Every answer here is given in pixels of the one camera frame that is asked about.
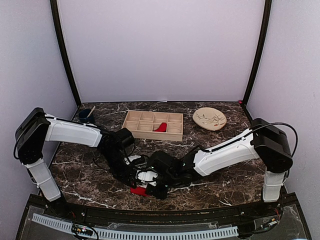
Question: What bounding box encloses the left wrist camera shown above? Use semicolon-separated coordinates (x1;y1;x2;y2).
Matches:
115;128;135;151

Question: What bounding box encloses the black front rail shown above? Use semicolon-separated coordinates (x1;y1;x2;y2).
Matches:
29;193;296;227

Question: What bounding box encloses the left black frame post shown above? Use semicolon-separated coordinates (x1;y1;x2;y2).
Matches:
49;0;82;108

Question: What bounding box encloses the cream painted ceramic plate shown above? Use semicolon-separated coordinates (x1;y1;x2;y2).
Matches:
192;107;227;131

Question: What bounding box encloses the white perforated cable duct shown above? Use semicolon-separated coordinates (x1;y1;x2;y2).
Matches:
31;213;239;240

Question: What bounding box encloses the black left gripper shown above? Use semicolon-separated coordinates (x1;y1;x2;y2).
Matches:
101;148;137;189

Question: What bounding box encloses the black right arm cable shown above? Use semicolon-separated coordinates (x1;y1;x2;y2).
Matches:
199;121;299;161

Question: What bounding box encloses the plain red sock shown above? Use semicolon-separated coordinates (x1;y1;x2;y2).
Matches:
130;186;150;197

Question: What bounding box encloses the wooden compartment tray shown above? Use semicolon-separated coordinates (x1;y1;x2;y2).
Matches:
122;110;184;142

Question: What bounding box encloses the black frame post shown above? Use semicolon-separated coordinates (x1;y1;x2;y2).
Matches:
242;0;272;106
49;0;82;108

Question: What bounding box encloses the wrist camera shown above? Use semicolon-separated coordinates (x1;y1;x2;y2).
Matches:
115;128;135;151
136;170;158;183

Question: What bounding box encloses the dark blue cup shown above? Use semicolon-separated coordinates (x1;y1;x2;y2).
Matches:
78;108;96;124

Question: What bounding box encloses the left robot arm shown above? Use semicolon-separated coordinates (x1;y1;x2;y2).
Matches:
13;107;137;218

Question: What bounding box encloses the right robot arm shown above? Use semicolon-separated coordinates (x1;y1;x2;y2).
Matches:
145;118;296;217

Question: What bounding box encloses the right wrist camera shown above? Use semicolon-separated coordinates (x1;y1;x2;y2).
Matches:
136;170;158;183

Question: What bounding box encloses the wooden stick in cup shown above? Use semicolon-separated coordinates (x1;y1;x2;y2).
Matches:
86;106;96;119

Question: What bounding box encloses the right black frame post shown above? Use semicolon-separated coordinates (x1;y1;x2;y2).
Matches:
242;0;272;106

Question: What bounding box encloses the red Santa face sock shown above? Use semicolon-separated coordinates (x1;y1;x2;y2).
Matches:
153;122;167;133

